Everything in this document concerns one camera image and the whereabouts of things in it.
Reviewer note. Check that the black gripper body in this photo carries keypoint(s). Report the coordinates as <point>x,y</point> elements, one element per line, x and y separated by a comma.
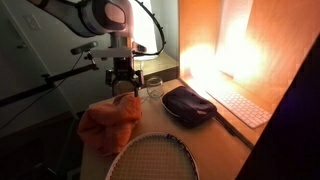
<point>124,66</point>

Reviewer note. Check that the orange terry towel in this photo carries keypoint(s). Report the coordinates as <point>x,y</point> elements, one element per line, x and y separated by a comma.
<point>110,123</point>

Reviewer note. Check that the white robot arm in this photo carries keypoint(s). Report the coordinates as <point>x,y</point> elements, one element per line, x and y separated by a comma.
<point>96,16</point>

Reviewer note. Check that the clear glass jar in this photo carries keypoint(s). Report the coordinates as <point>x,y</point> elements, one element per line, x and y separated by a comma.
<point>155,87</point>

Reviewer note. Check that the dark zippered pouch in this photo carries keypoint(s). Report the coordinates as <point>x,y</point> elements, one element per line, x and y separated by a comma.
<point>188,105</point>

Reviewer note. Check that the white keyboard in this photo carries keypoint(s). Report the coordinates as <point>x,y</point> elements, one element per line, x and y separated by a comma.
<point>241,108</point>

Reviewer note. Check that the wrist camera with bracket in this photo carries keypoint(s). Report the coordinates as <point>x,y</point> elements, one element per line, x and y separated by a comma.
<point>111,52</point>

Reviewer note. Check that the black exterior camera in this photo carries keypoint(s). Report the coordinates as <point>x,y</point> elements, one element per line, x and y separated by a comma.
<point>83,47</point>

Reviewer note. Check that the black camera stand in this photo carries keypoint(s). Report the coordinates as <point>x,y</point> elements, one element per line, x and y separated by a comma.
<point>63,77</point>

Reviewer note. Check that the tennis racket with white frame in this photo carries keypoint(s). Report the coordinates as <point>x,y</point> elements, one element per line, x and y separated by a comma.
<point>153,156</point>

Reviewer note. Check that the white wall outlet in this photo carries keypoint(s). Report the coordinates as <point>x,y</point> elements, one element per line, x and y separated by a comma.
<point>31,22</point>

